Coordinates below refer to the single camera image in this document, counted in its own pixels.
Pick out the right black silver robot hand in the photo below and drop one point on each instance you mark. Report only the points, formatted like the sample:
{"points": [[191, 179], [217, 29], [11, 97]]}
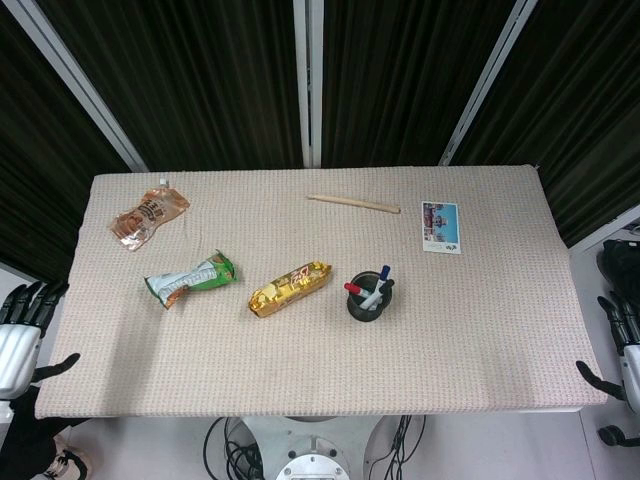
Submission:
{"points": [[631, 360]]}

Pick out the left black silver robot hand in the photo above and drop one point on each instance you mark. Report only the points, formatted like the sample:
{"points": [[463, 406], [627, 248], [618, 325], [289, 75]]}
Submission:
{"points": [[17, 350]]}

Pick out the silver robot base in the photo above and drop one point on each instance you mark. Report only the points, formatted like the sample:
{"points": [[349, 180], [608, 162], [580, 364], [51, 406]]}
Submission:
{"points": [[312, 450]]}

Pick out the white marker with blue cap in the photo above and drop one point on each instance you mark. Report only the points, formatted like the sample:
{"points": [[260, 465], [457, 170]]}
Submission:
{"points": [[385, 273]]}

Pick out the black pen cup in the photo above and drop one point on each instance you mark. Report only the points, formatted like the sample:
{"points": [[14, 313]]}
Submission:
{"points": [[365, 312]]}

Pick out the small red object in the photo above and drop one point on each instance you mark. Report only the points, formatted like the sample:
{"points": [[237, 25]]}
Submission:
{"points": [[356, 289]]}

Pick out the black caster wheel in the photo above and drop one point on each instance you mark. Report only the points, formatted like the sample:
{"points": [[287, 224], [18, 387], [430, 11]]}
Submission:
{"points": [[614, 435]]}

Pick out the black fabric garment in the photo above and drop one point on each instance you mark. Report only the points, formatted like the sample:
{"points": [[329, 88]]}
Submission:
{"points": [[22, 440]]}

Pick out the black bag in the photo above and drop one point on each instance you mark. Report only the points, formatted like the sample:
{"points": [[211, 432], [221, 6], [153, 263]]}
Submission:
{"points": [[622, 262]]}

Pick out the white black sneaker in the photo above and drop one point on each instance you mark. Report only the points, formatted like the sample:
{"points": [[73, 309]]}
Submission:
{"points": [[67, 462]]}

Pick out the orange spouted drink pouch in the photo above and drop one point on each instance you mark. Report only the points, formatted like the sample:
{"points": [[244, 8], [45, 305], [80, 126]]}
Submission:
{"points": [[147, 217]]}

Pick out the dark pleated curtain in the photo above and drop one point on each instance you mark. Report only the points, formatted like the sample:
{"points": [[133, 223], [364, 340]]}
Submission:
{"points": [[575, 110], [400, 85], [45, 165], [190, 85]]}

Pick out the green white snack wrapper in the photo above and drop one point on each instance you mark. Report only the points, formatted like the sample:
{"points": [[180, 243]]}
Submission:
{"points": [[192, 280]]}

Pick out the blue picture postcard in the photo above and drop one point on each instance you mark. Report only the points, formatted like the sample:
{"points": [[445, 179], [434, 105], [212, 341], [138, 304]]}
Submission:
{"points": [[440, 227]]}

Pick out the gold foil snack package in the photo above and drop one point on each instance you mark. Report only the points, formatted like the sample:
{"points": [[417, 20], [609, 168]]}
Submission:
{"points": [[290, 290]]}

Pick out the beige woven tablecloth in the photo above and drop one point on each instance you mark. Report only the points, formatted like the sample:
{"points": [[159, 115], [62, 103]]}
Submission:
{"points": [[320, 310]]}

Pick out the thin wooden stick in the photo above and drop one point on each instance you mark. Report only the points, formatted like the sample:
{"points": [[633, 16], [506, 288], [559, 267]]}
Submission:
{"points": [[355, 201]]}

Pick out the white frame post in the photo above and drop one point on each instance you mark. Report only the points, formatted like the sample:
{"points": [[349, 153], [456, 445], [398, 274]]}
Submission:
{"points": [[487, 80], [309, 85], [75, 80]]}

